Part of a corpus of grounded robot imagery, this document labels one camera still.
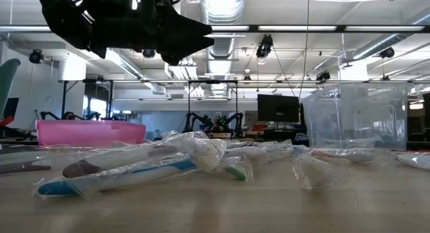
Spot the green plastic bin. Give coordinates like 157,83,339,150
0,57,22,122

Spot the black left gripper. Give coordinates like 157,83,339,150
89,0,215,66

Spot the white toothbrush at edge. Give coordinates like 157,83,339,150
0,160,52,176

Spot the clear deep plastic bin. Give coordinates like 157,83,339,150
301,83,410,150

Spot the black cabinet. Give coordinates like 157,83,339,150
263,124,308,142

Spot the black metal rig frame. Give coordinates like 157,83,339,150
59,79,116,121
187,79,240,135

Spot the black computer monitor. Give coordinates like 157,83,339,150
0,97,20,140
257,93,301,124

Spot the pink plastic bin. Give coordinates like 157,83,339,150
35,119,147,148

